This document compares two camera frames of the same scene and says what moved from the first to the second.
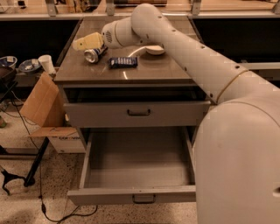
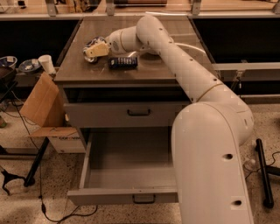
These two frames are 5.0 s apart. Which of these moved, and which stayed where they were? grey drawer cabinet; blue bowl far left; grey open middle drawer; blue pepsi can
Moved: blue pepsi can
Stayed: blue bowl far left; grey open middle drawer; grey drawer cabinet
